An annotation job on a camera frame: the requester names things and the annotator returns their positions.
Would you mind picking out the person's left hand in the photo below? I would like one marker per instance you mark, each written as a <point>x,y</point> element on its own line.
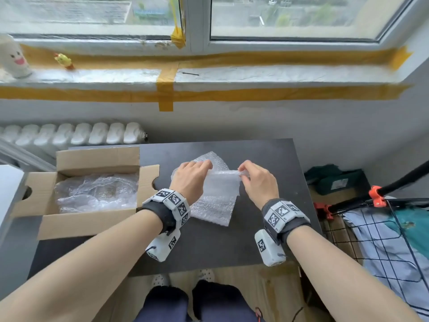
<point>187,181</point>

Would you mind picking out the person's right hand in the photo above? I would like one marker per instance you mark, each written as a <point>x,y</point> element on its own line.
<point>261,187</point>

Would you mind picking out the brown cardboard box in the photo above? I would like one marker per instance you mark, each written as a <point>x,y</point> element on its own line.
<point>97,160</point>

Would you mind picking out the person's right forearm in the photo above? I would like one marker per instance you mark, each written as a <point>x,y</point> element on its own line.
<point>342,281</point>

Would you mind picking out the person's left forearm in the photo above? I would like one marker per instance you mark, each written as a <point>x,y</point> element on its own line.
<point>83,271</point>

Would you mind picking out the dark green box with label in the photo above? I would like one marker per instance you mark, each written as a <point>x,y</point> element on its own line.
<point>338,184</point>

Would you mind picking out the person's dark trousers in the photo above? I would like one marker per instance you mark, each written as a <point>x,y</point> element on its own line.
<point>218,305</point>

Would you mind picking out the black wristband with marker tiles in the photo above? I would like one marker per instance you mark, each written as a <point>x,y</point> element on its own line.
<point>281,212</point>
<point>174,199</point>

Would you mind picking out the orange plastic clip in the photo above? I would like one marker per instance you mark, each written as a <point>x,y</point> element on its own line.
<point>377,196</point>
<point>323,211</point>

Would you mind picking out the brown storage carton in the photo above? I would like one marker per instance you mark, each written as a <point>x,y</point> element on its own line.
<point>335,199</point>

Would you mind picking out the long yellow tape strip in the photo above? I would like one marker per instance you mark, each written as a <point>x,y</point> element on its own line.
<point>268,94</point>
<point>268,58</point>

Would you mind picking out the white perforated clog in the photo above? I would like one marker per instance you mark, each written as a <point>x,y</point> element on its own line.
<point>160,281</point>
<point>205,274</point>

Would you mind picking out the short yellow tape strip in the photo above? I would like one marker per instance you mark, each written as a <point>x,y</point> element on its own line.
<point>166,87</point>

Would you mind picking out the thin black nail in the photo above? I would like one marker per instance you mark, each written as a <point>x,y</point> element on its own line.
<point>190,74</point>

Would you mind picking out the white window sill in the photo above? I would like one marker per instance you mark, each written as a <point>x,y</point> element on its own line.
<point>268,75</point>

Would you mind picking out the white radiator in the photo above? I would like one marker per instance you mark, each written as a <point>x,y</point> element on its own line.
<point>83,134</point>

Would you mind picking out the white cloth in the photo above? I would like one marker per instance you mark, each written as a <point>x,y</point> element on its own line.
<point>378,251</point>

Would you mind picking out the teal cloth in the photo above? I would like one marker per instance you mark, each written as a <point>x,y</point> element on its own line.
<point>415,231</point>

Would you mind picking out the yellow chick toy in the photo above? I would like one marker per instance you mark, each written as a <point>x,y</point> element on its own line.
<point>63,60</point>

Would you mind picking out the paper cup with smiley face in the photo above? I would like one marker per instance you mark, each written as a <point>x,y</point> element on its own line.
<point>15,56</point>

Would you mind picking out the black metal tube frame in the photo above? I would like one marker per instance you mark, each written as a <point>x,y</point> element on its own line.
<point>409,179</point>

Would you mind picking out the white window frame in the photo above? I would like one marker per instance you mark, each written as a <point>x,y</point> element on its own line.
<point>196,20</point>

